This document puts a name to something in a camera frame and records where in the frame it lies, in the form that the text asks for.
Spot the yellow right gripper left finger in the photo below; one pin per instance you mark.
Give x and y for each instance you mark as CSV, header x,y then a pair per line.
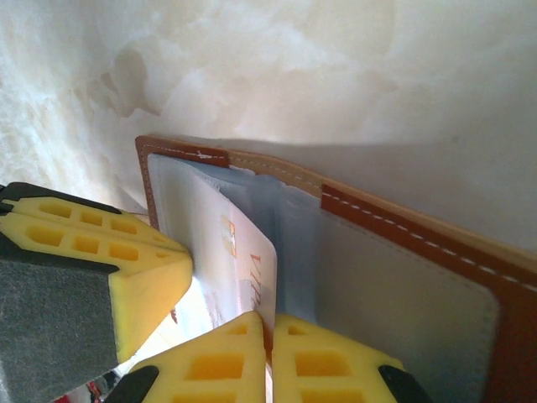
x,y
218,369

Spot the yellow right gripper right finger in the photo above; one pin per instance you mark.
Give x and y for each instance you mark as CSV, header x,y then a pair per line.
x,y
323,369

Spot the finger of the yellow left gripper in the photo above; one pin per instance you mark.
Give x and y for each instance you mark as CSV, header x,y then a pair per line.
x,y
84,210
142,302

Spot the white VIP card pink print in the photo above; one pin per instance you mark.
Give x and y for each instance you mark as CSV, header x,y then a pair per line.
x,y
243,273

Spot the brown leather card holder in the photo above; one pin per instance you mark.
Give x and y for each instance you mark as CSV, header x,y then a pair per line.
x,y
520,357

